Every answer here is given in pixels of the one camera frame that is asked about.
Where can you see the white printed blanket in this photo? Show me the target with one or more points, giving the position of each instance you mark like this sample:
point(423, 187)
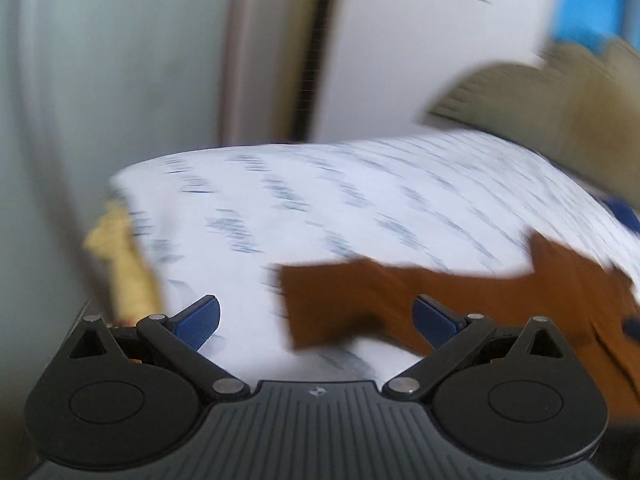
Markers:
point(300, 200)

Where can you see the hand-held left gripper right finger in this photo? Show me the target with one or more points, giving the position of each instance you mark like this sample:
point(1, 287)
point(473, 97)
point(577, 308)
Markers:
point(433, 321)

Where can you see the gold and black tower heater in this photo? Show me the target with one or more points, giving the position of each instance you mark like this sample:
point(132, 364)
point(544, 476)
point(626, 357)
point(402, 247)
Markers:
point(312, 60)

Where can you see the brown knit garment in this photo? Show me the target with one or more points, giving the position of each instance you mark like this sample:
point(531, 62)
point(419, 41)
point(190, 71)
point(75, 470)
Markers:
point(450, 300)

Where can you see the dark blue cloth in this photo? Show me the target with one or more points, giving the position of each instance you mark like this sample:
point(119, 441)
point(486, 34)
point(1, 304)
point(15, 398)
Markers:
point(625, 215)

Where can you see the olive padded headboard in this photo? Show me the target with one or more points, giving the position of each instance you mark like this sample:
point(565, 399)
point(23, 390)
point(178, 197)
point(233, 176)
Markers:
point(550, 110)

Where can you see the yellow cloth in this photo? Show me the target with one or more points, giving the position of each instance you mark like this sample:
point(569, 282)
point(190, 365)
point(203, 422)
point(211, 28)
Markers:
point(125, 270)

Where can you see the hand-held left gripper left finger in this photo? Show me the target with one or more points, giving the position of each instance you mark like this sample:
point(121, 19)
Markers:
point(199, 321)

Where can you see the window with blue glass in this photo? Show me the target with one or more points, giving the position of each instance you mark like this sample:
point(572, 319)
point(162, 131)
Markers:
point(590, 0)

